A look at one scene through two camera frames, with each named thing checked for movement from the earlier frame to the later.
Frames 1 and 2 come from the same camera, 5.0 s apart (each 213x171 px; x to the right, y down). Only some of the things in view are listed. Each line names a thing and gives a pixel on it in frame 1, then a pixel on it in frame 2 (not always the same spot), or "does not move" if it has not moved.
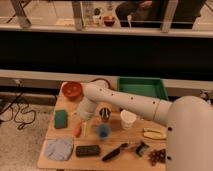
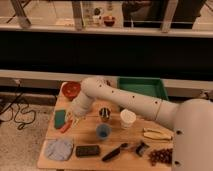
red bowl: (72, 90) does not move
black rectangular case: (87, 151) does not move
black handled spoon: (114, 151) does not move
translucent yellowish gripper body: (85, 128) → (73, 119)
